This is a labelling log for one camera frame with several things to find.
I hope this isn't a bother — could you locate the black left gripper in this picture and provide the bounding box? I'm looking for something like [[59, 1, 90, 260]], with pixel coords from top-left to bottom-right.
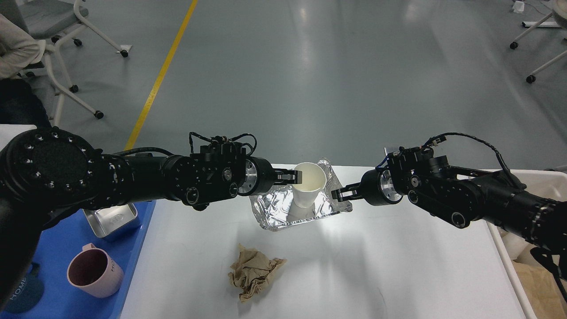
[[239, 157, 303, 196]]

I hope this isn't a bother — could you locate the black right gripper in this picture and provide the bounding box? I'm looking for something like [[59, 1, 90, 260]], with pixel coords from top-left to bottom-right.
[[331, 169, 403, 206]]

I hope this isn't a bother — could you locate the aluminium foil tray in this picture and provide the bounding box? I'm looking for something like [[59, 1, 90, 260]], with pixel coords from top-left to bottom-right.
[[249, 157, 353, 232]]

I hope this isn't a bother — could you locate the white paper cup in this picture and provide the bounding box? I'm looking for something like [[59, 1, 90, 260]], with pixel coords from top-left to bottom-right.
[[292, 162, 327, 208], [502, 233, 529, 260]]

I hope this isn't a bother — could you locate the brown paper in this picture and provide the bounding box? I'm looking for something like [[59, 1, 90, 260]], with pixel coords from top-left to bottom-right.
[[513, 262, 566, 319], [228, 244, 287, 303]]

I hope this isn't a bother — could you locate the stainless steel rectangular container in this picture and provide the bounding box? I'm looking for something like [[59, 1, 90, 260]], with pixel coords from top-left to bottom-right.
[[83, 203, 140, 242]]

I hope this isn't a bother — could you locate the pink ceramic mug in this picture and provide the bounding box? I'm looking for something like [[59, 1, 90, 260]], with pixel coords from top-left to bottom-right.
[[66, 243, 124, 298]]

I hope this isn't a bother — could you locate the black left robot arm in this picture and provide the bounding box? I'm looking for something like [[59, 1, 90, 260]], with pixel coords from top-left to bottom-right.
[[0, 127, 303, 307]]

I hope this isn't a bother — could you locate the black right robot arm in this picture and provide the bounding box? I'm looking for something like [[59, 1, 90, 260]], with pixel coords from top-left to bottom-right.
[[331, 132, 567, 297]]

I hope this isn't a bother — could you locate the left floor socket plate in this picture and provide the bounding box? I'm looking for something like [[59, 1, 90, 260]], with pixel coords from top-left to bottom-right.
[[384, 147, 400, 158]]

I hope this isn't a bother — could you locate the white paper cup in bin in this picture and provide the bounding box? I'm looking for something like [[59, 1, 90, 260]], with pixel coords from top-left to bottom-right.
[[502, 233, 529, 260]]

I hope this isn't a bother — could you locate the white plastic bin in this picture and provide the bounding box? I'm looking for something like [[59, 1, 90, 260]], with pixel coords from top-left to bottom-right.
[[488, 170, 567, 319]]

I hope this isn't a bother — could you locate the brown paper in bin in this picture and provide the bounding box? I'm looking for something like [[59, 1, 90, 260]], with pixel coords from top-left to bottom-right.
[[513, 262, 566, 319]]

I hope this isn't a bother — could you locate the blue plastic tray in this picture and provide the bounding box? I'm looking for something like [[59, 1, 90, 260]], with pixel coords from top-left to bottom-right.
[[1, 201, 155, 319]]

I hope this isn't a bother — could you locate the seated person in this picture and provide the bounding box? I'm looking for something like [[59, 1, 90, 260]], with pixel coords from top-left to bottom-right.
[[0, 16, 51, 128]]

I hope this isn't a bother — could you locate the white chair legs right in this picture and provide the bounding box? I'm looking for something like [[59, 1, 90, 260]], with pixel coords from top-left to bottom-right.
[[509, 0, 567, 85]]

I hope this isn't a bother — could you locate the grey office chair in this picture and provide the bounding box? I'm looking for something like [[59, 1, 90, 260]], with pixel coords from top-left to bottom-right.
[[1, 0, 131, 126]]

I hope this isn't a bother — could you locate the dark blue HOME mug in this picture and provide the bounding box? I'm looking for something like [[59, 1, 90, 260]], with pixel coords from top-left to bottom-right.
[[4, 262, 44, 314]]

